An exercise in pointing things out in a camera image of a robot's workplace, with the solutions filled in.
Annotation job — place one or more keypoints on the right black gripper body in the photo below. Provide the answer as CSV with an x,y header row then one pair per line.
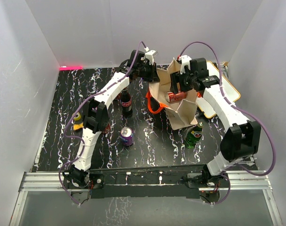
x,y
185,80

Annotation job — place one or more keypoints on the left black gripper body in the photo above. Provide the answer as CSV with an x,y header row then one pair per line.
x,y
146,72

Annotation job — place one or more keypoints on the red cola can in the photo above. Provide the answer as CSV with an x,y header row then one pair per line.
x,y
172,97
107,128

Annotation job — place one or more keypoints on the beige canvas bag orange handles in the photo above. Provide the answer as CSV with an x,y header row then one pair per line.
x,y
180,108

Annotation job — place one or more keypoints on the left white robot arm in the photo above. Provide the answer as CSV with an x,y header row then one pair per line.
x,y
95,117

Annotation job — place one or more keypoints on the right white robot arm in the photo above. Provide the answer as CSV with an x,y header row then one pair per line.
x,y
241,137

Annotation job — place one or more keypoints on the glass cola bottle red cap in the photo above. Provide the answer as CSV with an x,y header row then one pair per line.
x,y
126,103

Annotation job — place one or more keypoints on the green glass bottle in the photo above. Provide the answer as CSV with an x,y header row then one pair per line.
x,y
194,135

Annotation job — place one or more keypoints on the purple soda can front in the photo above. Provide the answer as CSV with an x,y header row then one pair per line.
x,y
126,135

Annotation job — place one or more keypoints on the pink marker strip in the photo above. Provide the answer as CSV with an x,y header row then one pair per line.
x,y
68,68

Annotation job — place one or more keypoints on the yellow tape roll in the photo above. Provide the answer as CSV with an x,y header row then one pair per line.
x,y
77,117

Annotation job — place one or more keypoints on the yellow bow-shaped sponge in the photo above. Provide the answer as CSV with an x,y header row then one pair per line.
x,y
77,127

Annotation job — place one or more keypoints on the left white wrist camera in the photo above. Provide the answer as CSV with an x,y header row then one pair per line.
x,y
150,54

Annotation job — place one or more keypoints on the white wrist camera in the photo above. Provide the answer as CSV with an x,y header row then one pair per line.
x,y
184,60
150,54

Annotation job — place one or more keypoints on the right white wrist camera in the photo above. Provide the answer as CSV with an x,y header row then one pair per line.
x,y
184,60

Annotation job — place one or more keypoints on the white board wooden frame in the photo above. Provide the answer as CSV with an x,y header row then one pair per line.
x,y
229,90

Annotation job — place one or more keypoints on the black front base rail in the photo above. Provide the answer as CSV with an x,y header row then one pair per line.
x,y
187,181

